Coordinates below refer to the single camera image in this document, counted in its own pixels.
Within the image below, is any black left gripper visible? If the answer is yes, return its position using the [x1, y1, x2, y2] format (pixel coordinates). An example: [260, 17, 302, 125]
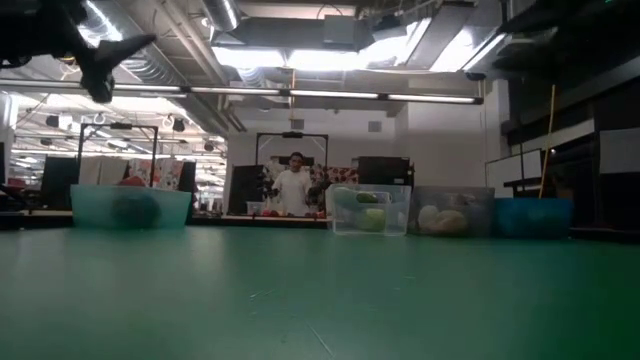
[0, 0, 158, 104]

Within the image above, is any long green cucumber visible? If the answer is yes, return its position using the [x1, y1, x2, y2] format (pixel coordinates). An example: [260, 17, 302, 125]
[333, 187, 380, 211]

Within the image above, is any black monitor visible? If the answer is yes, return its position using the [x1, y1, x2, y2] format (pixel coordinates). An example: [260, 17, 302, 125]
[41, 156, 81, 189]
[357, 155, 414, 187]

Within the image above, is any teal plastic basket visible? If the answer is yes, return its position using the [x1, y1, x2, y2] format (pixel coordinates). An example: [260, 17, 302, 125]
[69, 183, 194, 231]

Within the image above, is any black upright panel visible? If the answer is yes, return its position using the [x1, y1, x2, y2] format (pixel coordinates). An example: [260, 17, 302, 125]
[227, 164, 265, 216]

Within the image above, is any background table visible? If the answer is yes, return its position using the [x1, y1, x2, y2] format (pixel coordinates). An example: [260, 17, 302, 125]
[194, 213, 331, 230]

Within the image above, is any person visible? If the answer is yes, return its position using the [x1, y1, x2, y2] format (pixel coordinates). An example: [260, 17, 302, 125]
[272, 151, 314, 217]

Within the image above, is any long ceiling light fixture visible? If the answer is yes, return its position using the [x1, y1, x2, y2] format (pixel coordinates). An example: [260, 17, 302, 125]
[0, 79, 485, 106]

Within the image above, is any floral cloth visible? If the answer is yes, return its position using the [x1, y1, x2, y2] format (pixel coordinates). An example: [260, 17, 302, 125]
[312, 166, 360, 185]

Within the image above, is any clear plastic basket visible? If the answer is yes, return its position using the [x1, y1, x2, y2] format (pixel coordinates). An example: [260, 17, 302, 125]
[327, 182, 413, 237]

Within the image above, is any green table mat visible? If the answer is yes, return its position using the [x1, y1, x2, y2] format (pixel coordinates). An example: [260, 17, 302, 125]
[0, 224, 640, 360]

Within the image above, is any grey translucent plastic basket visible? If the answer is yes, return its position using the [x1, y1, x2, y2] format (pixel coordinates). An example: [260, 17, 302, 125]
[407, 185, 495, 238]

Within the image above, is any whiteboard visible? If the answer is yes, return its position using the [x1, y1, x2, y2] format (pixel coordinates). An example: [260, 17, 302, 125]
[485, 148, 545, 199]

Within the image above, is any yellow pole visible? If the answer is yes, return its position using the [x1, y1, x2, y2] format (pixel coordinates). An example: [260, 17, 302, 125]
[538, 83, 557, 199]

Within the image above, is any blue plastic basket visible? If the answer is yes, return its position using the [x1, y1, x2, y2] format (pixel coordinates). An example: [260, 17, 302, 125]
[492, 197, 574, 240]

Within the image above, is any silver ribbed air duct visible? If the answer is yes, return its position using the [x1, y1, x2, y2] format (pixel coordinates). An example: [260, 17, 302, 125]
[74, 0, 231, 136]

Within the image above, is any black gantry frame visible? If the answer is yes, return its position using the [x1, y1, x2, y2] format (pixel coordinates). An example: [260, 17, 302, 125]
[255, 131, 330, 174]
[77, 122, 160, 169]

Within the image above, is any white wall sign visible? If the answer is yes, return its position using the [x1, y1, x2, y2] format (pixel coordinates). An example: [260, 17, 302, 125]
[598, 127, 640, 175]

